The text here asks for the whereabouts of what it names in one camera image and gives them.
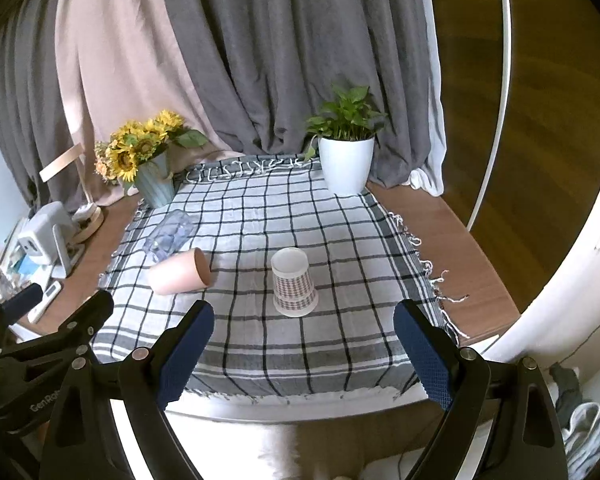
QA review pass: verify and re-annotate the ribbed blue-green vase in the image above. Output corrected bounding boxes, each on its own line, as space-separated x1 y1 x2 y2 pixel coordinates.
135 152 177 209

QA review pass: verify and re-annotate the wooden desk lamp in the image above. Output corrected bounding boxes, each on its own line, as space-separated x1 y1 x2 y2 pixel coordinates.
39 143 106 242

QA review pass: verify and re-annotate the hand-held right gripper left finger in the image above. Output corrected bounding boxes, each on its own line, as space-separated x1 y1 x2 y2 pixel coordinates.
40 301 216 480

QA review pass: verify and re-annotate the pink cup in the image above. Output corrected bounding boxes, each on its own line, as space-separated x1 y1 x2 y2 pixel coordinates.
147 247 213 297

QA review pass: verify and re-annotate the white plant pot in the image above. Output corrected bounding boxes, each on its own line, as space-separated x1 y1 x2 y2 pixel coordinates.
318 135 376 196

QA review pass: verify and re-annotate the white remote control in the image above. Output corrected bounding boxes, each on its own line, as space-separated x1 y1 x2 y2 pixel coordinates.
27 280 62 324

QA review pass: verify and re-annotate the plaid tablecloth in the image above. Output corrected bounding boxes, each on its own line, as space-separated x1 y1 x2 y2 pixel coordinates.
89 152 472 403

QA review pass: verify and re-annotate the grey curtain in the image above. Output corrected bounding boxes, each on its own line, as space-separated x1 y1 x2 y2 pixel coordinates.
155 0 445 192
0 0 97 212

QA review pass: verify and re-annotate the white desktop device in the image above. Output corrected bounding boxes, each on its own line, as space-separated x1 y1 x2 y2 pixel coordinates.
17 201 81 280

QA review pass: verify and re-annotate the grey and white clothing pile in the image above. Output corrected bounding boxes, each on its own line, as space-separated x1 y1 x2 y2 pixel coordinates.
549 362 600 467

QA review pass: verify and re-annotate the clear plastic cup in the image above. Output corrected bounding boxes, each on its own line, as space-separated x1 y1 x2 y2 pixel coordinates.
142 210 197 266

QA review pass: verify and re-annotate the green leafy plant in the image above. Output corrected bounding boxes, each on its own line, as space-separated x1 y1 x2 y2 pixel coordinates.
304 85 389 162

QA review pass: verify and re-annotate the sunflower bouquet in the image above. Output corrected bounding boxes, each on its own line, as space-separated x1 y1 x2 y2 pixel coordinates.
94 110 210 196

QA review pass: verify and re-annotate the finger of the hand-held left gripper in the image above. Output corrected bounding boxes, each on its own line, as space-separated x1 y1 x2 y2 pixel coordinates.
0 282 45 342
0 289 116 367

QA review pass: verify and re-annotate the white curved pole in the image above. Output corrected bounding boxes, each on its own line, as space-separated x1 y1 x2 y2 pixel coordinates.
464 0 512 234

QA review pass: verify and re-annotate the checked pattern paper cup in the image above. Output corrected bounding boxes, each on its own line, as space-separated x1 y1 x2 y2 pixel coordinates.
271 247 320 317

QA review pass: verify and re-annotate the pink curtain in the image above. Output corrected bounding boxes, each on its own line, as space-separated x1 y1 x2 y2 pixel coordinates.
55 0 247 207

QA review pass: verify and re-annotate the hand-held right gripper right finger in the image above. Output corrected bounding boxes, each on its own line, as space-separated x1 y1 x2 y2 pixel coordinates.
393 299 570 480

